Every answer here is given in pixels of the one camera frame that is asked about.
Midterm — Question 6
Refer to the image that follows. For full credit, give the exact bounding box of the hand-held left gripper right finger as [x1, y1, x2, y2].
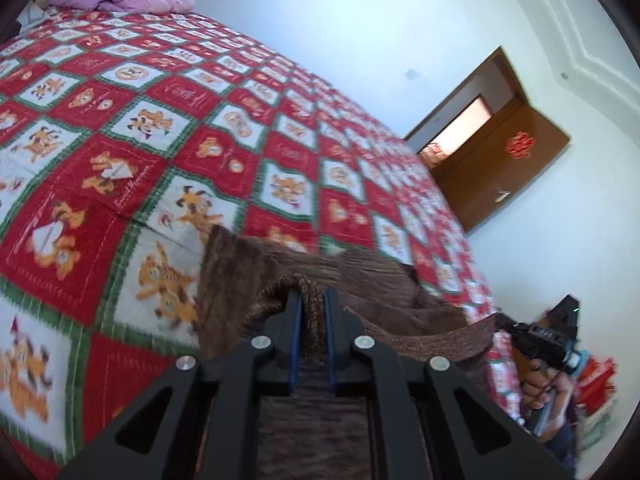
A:
[324, 287, 576, 480]

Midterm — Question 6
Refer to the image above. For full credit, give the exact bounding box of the red door decoration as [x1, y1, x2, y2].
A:
[505, 131, 535, 160]

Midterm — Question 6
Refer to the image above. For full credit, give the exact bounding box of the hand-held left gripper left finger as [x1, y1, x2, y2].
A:
[57, 287, 305, 480]

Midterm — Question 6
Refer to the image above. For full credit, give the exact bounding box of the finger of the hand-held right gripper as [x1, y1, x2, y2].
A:
[492, 312, 526, 346]

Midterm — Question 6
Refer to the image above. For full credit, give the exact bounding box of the red checkered printed bedspread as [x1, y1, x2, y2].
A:
[0, 5, 526, 471]

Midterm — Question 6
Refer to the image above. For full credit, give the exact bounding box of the brown wooden door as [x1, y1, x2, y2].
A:
[432, 105, 571, 233]

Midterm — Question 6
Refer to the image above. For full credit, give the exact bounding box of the brown knitted sweater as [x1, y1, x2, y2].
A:
[196, 225, 493, 480]

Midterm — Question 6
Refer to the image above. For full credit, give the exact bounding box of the person's right hand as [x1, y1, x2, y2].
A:
[520, 360, 576, 431]

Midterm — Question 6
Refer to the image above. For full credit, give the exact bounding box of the brown door frame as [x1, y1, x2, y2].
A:
[402, 46, 528, 161]

